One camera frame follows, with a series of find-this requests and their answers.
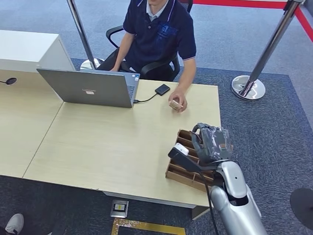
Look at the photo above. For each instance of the person's left hand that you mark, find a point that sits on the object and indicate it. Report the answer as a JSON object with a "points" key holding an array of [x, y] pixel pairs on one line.
{"points": [[179, 96]]}

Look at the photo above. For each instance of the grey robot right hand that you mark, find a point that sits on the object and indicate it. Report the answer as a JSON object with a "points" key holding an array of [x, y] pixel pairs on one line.
{"points": [[213, 144]]}

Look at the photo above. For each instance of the person's right hand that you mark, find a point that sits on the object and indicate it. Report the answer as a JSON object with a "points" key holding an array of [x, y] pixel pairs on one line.
{"points": [[114, 69]]}

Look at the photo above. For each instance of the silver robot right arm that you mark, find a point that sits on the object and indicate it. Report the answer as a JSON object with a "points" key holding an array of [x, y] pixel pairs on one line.
{"points": [[237, 204]]}

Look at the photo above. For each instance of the wooden slotted card holder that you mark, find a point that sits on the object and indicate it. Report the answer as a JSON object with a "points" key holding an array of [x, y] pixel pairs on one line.
{"points": [[181, 173]]}

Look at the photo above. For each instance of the person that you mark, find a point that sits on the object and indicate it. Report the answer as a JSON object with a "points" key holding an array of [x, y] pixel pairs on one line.
{"points": [[158, 35]]}

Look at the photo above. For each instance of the black external drive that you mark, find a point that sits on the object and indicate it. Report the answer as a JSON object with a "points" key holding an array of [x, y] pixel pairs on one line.
{"points": [[162, 89]]}

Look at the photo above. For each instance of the grey laptop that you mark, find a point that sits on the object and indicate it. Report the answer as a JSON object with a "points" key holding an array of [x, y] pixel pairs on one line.
{"points": [[90, 90]]}

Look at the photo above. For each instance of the black office chair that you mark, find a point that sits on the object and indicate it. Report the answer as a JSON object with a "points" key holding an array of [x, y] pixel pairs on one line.
{"points": [[156, 66]]}

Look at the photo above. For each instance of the chrome stanchion with round base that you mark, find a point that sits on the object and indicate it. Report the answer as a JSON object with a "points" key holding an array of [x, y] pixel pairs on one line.
{"points": [[266, 52], [81, 34]]}

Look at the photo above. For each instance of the dark grey floor mat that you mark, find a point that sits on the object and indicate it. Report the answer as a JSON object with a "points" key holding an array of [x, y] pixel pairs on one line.
{"points": [[268, 129]]}

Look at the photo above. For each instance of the white cabinet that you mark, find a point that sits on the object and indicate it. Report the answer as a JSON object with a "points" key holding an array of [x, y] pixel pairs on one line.
{"points": [[26, 48]]}

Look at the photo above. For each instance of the red barrier belt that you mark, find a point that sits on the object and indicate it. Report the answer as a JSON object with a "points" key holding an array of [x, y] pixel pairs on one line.
{"points": [[244, 3]]}

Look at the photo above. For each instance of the black round base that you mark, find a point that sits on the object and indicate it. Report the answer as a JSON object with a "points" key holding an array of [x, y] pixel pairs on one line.
{"points": [[303, 207]]}

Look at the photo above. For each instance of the black round desk microphone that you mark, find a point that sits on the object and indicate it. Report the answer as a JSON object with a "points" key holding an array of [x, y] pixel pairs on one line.
{"points": [[10, 81]]}

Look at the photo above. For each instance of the metal floor socket box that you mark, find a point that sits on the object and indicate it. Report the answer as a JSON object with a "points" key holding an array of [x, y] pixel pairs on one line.
{"points": [[119, 208]]}

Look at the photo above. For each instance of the grey shoe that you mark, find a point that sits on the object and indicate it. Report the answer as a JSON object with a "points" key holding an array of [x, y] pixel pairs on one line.
{"points": [[15, 224]]}

